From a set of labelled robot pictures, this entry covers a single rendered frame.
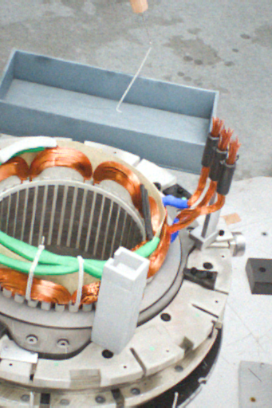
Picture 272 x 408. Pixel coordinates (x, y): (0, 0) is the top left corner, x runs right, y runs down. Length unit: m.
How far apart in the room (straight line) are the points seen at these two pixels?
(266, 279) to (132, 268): 0.58
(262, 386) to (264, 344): 0.09
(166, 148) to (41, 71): 0.19
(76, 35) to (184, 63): 0.33
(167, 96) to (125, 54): 1.98
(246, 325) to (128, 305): 0.55
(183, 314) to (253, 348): 0.43
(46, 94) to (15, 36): 1.98
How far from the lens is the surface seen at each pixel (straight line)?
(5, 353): 0.91
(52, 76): 1.31
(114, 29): 3.38
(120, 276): 0.86
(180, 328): 0.96
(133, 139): 1.21
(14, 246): 0.92
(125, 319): 0.89
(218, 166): 0.94
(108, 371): 0.91
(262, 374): 1.34
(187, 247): 1.02
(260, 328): 1.42
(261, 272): 1.46
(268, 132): 3.09
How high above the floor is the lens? 1.79
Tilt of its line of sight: 41 degrees down
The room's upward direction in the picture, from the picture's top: 11 degrees clockwise
